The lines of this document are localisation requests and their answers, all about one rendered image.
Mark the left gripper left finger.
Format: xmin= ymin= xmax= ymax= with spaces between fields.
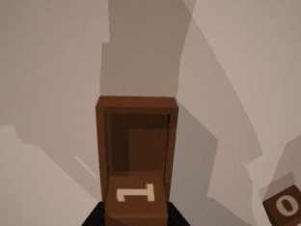
xmin=81 ymin=202 xmax=104 ymax=226

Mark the brown rectangular tray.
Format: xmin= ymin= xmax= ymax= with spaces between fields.
xmin=96 ymin=96 xmax=178 ymax=202

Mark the brown number cube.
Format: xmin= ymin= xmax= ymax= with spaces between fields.
xmin=103 ymin=176 xmax=169 ymax=226
xmin=262 ymin=185 xmax=301 ymax=226

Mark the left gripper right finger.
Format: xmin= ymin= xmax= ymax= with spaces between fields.
xmin=167 ymin=202 xmax=191 ymax=226

